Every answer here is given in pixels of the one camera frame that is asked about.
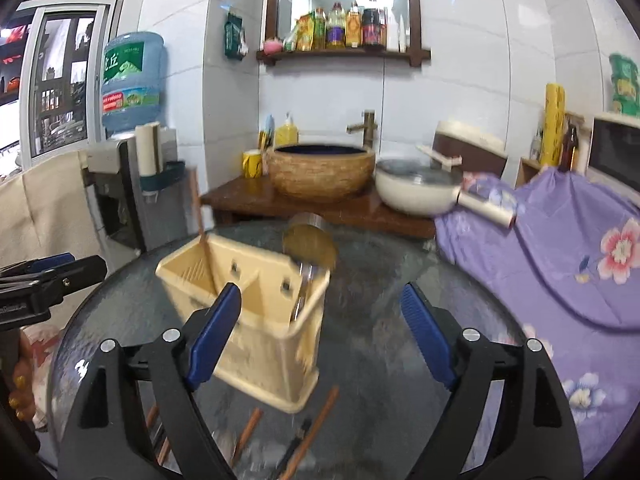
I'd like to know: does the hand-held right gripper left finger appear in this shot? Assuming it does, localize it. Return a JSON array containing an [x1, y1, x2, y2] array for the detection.
[[59, 282, 243, 480]]

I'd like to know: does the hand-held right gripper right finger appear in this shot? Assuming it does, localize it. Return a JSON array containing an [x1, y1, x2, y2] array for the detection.
[[400, 282, 583, 480]]

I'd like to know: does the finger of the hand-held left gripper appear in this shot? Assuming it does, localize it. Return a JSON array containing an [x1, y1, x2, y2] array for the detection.
[[20, 255, 108, 307], [0, 253, 76, 281]]

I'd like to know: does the cream plastic utensil holder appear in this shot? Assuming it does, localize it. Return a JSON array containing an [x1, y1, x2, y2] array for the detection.
[[156, 232, 332, 415]]

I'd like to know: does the person's left hand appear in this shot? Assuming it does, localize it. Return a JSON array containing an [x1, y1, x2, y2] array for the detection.
[[5, 355, 37, 422]]

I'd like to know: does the beige cloth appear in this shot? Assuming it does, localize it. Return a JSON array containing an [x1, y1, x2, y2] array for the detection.
[[0, 152, 102, 281]]

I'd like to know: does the water dispenser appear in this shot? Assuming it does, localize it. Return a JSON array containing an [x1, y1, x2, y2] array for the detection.
[[82, 125, 201, 253]]

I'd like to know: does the teal roll holder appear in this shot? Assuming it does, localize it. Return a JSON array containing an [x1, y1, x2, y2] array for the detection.
[[139, 160, 187, 197]]

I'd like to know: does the stainless steel ladle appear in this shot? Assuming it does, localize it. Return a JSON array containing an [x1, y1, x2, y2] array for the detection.
[[281, 212, 338, 323]]

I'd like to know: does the white cooking pot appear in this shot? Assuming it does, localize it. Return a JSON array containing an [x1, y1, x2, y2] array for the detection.
[[375, 159, 518, 233]]

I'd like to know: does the white paper roll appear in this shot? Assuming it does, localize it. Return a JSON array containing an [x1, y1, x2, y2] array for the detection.
[[135, 121, 161, 177]]

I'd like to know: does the dark wooden counter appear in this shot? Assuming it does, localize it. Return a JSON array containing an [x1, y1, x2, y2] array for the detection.
[[200, 175, 437, 241]]

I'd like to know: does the purple floral cloth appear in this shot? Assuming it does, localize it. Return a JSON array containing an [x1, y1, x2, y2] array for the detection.
[[434, 167, 640, 476]]

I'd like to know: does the glass pot lid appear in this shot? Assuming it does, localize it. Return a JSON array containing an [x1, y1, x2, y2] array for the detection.
[[376, 159, 463, 187]]

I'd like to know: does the yellow mug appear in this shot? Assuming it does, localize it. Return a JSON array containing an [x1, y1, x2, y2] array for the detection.
[[242, 150, 264, 179]]

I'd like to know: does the sliding glass window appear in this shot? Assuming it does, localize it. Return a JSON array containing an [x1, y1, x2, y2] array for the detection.
[[0, 0, 123, 171]]

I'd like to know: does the white rice paddle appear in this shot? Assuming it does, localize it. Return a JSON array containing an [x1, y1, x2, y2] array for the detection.
[[416, 145, 463, 169]]

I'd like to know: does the woven pattern vessel sink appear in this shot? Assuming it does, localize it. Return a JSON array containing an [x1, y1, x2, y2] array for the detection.
[[267, 143, 377, 204]]

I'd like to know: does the light wooden shelf box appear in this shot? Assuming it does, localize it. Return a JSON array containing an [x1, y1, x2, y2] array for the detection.
[[515, 112, 586, 187]]

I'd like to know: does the blue water jug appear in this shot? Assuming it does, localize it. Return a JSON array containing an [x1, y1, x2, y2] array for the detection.
[[101, 31, 166, 137]]

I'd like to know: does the brown white rice cooker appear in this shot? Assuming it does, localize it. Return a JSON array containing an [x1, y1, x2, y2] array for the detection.
[[431, 120, 510, 179]]

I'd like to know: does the yellow soap bottle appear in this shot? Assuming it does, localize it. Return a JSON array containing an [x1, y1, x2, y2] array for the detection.
[[275, 112, 299, 147]]

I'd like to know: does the brass faucet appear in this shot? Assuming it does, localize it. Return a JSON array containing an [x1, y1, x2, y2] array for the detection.
[[346, 109, 377, 151]]

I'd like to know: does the brown glass bottle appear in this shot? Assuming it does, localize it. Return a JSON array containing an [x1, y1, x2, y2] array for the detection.
[[560, 120, 579, 172]]

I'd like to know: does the yellow wrap roll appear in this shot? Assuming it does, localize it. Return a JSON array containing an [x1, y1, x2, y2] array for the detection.
[[542, 83, 566, 167]]

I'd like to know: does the white microwave oven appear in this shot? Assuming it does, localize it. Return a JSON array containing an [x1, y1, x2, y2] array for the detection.
[[585, 112, 640, 191]]

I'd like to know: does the yellow seasoning packet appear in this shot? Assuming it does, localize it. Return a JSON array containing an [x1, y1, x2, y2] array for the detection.
[[296, 14, 314, 52]]

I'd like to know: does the dark sauce bottle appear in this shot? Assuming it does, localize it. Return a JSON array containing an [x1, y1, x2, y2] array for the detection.
[[362, 8, 387, 51]]

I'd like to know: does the orange label bottle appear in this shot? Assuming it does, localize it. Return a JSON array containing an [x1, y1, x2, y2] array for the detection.
[[346, 2, 362, 49]]

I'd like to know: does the green cap oil bottle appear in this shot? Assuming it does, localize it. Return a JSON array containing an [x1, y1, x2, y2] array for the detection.
[[312, 7, 327, 51]]

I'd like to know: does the purple label bottle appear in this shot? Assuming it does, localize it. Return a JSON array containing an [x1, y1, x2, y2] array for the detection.
[[327, 2, 346, 50]]

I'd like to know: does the green snack packet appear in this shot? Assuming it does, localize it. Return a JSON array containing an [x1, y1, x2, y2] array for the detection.
[[608, 53, 640, 118]]

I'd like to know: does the black handled utensil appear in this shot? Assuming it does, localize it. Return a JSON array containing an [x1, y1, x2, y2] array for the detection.
[[270, 417, 314, 480]]

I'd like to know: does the green wall packet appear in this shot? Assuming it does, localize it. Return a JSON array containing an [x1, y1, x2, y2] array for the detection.
[[223, 10, 249, 61]]

